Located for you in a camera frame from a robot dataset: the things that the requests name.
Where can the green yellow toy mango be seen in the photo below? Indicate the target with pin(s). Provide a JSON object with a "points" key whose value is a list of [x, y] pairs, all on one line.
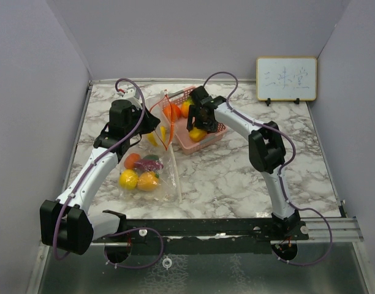
{"points": [[185, 107]]}

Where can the orange yellow toy mango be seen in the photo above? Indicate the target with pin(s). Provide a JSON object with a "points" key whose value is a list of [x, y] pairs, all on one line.
{"points": [[157, 137]]}

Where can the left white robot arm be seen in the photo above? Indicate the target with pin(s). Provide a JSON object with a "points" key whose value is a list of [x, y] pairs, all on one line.
{"points": [[65, 224]]}

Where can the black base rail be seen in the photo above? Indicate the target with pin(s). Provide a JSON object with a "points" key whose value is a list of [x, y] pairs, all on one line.
{"points": [[202, 236]]}

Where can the small whiteboard wooden frame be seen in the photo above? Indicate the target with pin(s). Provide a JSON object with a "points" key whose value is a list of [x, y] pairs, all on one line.
{"points": [[286, 78]]}

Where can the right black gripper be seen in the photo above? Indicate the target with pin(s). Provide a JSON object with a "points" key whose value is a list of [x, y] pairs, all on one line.
{"points": [[210, 127]]}

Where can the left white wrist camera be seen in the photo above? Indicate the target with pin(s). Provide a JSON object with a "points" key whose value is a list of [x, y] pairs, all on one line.
{"points": [[133, 96]]}

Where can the clear zip top bag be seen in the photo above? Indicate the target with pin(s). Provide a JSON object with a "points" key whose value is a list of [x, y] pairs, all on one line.
{"points": [[168, 190]]}

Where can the yellow toy lemon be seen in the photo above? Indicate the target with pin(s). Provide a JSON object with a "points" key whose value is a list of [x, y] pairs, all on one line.
{"points": [[128, 179]]}

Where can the green toy lime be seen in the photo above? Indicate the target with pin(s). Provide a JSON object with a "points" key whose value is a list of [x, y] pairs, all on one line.
{"points": [[152, 157]]}

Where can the aluminium frame rail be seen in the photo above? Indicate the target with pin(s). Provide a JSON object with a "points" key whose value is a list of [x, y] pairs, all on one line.
{"points": [[343, 230]]}

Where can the pink plastic basket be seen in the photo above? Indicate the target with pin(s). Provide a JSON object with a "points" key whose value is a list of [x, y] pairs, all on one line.
{"points": [[182, 134]]}

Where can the orange toy tangerine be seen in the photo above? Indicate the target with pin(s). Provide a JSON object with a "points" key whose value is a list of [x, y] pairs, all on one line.
{"points": [[172, 112]]}

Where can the yellow orange toy pepper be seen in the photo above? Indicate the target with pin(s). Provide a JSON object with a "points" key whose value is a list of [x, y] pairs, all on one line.
{"points": [[197, 135]]}

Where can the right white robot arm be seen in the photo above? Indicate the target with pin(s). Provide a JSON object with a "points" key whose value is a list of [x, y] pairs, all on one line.
{"points": [[266, 148]]}

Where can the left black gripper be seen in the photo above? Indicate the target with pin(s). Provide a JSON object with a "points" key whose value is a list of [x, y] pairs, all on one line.
{"points": [[151, 122]]}

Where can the purple toy sweet potato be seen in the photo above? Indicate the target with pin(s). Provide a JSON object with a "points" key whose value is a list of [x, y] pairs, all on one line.
{"points": [[146, 165]]}

